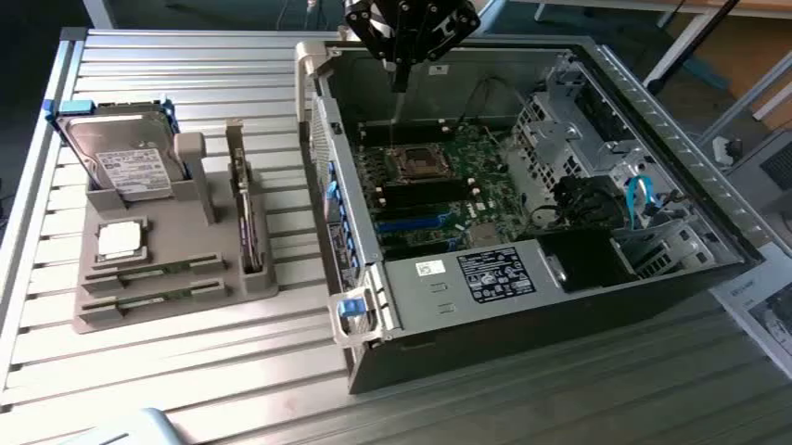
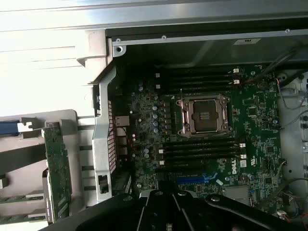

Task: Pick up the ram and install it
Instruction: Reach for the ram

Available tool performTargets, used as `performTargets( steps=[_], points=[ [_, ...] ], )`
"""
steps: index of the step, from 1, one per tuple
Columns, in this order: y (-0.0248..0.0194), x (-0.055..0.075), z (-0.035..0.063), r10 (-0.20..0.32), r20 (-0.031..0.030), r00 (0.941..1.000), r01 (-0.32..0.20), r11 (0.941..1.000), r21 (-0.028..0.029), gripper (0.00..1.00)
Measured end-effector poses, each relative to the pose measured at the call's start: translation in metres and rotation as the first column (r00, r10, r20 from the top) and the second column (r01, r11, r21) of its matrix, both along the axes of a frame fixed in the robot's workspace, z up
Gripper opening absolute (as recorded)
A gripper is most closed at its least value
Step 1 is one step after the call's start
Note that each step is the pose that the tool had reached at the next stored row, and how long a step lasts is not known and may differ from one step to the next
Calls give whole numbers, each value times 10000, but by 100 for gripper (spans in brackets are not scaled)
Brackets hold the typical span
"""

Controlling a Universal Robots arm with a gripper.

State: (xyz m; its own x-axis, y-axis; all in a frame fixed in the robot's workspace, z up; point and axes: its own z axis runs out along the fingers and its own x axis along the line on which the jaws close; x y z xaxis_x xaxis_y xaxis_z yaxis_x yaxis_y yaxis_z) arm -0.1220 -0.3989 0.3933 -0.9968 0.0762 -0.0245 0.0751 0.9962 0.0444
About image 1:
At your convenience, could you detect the CPU socket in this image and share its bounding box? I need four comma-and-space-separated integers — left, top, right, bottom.
383, 144, 446, 183

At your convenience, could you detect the grey computer box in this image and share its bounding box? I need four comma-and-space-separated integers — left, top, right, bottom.
721, 132, 792, 220

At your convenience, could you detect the black RAM slot bank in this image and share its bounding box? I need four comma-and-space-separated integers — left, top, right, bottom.
378, 178, 473, 210

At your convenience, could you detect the green RAM stick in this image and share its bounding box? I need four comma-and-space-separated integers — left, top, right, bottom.
85, 256, 224, 282
81, 281, 226, 312

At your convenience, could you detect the silver CPU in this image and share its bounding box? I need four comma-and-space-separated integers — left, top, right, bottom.
95, 221, 144, 261

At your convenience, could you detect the blue expansion slot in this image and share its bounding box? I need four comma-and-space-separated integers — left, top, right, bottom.
375, 212, 461, 234

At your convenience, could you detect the printed paper sheet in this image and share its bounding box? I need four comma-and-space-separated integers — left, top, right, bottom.
709, 245, 792, 365

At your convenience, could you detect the blue SATA wire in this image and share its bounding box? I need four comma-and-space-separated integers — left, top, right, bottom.
622, 174, 661, 231

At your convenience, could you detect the black open PC case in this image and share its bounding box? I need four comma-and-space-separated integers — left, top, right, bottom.
295, 39, 772, 395

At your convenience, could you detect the wooden desk with white frame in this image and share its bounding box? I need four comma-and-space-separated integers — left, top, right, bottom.
642, 0, 792, 120

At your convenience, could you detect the white power adapter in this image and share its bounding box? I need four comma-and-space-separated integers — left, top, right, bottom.
710, 136, 745, 164

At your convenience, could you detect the black wire bundle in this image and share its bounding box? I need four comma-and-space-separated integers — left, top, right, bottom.
530, 175, 620, 229

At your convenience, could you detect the graphics card with bracket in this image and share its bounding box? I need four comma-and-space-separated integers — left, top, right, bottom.
224, 119, 271, 275

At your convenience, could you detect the grey power supply unit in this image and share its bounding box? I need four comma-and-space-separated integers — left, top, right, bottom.
379, 238, 562, 342

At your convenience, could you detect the light blue plastic object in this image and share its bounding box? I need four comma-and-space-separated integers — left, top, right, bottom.
73, 407, 181, 445

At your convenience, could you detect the silver chipset heatsink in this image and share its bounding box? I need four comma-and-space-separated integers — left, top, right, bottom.
466, 222, 503, 247

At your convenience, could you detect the green motherboard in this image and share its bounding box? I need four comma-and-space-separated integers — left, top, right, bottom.
355, 120, 527, 261

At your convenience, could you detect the blue disk carrier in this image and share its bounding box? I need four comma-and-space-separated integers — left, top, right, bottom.
43, 95, 180, 149

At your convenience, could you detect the silver hard disk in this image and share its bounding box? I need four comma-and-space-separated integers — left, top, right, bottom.
64, 110, 187, 203

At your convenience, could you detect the black fan shroud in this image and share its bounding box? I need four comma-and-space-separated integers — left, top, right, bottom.
534, 229, 642, 293

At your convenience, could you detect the grey parts rack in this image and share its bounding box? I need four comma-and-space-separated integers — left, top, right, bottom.
72, 119, 279, 335

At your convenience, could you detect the metal disk bay cage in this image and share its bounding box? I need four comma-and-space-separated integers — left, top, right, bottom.
513, 53, 657, 186

